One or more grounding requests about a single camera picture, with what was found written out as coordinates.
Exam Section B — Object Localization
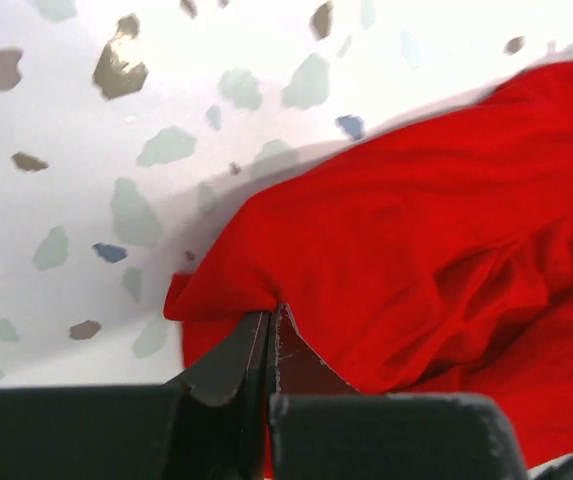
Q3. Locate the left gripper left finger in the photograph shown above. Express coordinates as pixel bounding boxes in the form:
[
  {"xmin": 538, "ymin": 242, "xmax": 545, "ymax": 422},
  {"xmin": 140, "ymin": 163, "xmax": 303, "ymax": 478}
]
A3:
[{"xmin": 0, "ymin": 312, "xmax": 270, "ymax": 479}]

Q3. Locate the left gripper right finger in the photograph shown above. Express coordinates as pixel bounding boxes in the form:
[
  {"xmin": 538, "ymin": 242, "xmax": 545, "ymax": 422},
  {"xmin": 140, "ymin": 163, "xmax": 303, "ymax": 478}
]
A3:
[{"xmin": 268, "ymin": 305, "xmax": 528, "ymax": 479}]

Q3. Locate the red t shirt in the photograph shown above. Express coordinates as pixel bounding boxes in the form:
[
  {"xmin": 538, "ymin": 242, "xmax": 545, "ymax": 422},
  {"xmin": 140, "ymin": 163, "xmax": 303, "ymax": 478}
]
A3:
[{"xmin": 163, "ymin": 60, "xmax": 573, "ymax": 467}]

